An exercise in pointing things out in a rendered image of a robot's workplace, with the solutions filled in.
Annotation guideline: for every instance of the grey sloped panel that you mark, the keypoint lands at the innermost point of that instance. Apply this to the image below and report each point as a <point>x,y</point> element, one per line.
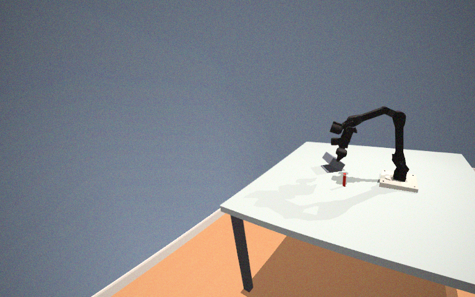
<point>333,166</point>

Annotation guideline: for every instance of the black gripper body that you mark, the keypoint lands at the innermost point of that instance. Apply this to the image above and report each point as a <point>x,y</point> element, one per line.
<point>344,144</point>

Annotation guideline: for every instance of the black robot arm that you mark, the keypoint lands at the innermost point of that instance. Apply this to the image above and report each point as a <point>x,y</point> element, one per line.
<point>399,120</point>

